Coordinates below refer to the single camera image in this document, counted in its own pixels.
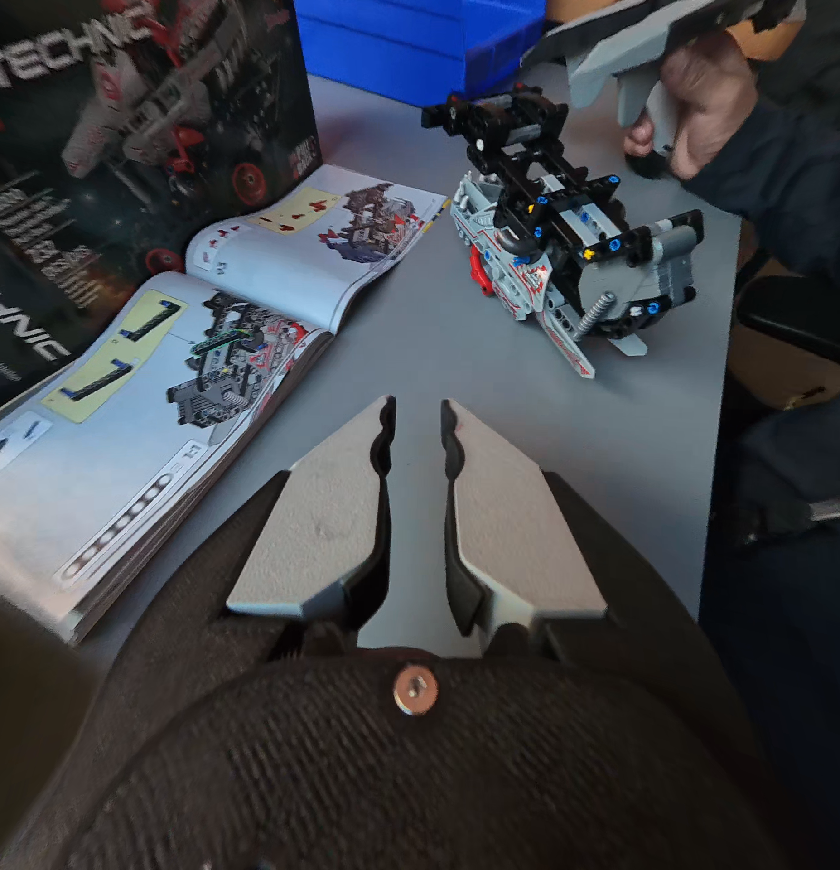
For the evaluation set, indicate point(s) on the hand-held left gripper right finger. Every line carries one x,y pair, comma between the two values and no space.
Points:
522,537

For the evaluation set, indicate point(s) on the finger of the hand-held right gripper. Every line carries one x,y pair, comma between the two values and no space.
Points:
597,30
614,68

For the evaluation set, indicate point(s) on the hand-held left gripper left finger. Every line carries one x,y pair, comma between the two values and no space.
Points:
311,530

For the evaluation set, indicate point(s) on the grey black lego vehicle model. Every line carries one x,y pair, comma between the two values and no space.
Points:
563,231

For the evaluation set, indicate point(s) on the person's right forearm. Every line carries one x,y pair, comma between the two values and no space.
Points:
787,190

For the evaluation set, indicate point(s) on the open lego instruction booklet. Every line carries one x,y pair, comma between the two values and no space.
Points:
121,448

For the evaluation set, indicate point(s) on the black lego set box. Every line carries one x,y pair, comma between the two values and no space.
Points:
155,102

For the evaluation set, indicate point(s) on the person's right hand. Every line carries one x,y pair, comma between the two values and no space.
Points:
712,102

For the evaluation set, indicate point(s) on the blue plastic storage bin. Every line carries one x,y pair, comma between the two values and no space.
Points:
393,34

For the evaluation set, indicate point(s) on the black office chair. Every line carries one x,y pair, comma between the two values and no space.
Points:
794,319

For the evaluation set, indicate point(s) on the person's leg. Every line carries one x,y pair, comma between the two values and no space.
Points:
787,612

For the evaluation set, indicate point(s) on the brown cardboard box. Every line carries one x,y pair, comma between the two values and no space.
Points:
766,377

